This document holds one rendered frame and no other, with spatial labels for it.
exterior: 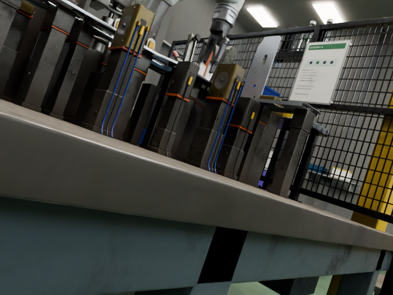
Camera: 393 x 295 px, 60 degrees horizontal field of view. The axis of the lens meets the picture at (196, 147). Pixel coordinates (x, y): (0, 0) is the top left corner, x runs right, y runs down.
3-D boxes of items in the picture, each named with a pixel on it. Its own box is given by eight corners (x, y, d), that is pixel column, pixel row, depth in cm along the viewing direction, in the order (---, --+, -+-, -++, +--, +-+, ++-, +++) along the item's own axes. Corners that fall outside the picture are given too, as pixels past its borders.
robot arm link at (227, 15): (227, 2, 127) (221, 17, 126) (242, 16, 132) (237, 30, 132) (210, 6, 134) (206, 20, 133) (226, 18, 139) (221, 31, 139)
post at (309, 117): (279, 195, 107) (308, 109, 108) (266, 191, 111) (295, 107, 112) (288, 198, 110) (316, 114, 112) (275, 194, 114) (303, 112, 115)
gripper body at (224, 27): (207, 20, 134) (200, 43, 133) (222, 18, 127) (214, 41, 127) (220, 30, 138) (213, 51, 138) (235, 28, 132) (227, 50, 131)
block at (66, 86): (49, 115, 98) (83, 21, 99) (42, 113, 103) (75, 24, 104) (62, 120, 100) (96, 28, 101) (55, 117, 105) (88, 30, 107)
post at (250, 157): (238, 181, 121) (264, 104, 122) (228, 177, 125) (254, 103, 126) (247, 184, 124) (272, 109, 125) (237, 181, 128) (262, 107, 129)
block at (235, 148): (228, 179, 112) (256, 98, 113) (205, 171, 121) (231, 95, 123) (242, 184, 117) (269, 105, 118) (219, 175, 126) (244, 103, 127)
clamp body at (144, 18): (94, 133, 83) (142, 0, 85) (77, 127, 92) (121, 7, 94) (118, 141, 87) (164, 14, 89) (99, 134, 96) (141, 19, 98)
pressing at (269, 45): (255, 110, 143) (281, 34, 144) (235, 107, 152) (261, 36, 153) (256, 110, 143) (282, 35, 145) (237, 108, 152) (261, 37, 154)
